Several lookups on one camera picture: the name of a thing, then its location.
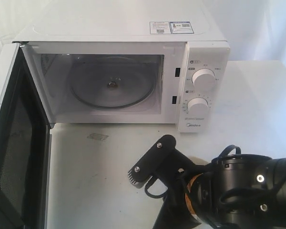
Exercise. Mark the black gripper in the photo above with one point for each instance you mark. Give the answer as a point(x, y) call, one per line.
point(183, 206)

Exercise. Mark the white microwave door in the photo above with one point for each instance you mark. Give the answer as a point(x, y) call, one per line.
point(25, 144)

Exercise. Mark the cream ceramic bowl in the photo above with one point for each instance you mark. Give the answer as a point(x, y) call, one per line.
point(198, 161)

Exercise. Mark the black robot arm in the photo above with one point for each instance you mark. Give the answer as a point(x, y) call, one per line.
point(231, 192)

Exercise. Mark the glass microwave turntable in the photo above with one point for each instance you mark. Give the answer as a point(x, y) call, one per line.
point(113, 81)

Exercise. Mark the white microwave oven body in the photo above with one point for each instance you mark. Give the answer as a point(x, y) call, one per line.
point(67, 31)

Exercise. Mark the lower white control knob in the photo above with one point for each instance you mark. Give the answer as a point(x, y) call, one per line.
point(197, 106)

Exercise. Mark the white control knob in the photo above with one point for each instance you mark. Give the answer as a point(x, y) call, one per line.
point(197, 106)
point(204, 79)

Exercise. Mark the clear tape patch on table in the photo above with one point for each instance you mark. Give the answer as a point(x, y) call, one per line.
point(97, 136)

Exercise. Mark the upper white control knob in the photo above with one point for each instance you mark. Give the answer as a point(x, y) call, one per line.
point(204, 79)

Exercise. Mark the blue warning sticker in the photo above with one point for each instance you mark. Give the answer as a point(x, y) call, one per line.
point(171, 27)

